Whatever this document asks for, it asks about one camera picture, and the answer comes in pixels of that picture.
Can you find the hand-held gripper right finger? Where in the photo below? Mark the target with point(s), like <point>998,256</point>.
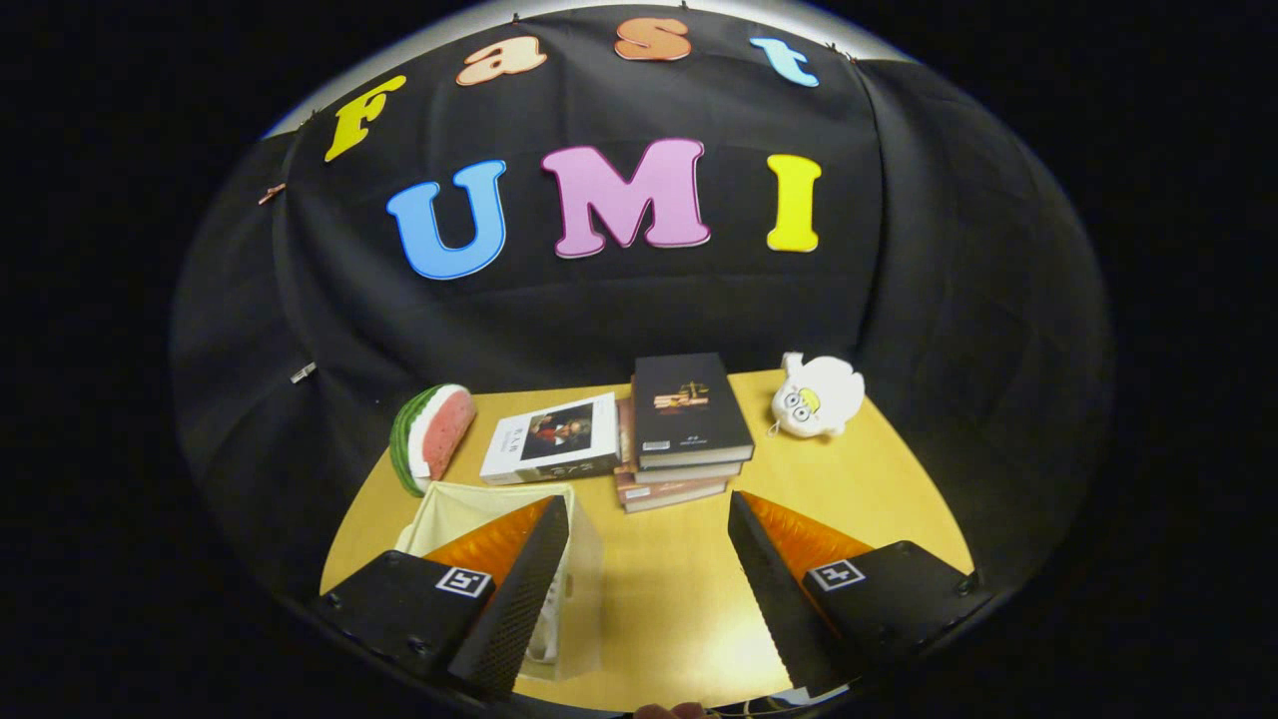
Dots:
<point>779,609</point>

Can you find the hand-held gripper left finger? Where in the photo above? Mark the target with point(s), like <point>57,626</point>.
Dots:
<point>514,609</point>

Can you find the white canvas shoe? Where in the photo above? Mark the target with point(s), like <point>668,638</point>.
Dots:
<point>547,629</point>

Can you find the beige fabric storage box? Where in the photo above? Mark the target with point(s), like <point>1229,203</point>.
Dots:
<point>584,599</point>

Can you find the brown book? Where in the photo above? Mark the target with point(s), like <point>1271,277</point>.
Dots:
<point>669,494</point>

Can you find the dark book with white pages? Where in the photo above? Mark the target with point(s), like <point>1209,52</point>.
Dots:
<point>689,473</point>

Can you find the white book with portrait cover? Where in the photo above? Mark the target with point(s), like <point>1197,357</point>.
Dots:
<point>549,439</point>

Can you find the watermelon slice toy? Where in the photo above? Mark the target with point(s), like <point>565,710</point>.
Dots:
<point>444,434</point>

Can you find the white plush toy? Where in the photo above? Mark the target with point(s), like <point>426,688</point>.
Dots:
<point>819,399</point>

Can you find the black hardcover book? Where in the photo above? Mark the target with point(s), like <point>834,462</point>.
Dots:
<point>689,404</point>

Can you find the silver clip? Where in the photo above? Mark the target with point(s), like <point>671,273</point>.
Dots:
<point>303,372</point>

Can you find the black backdrop cloth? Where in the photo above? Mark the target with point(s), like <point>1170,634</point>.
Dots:
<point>949,300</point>

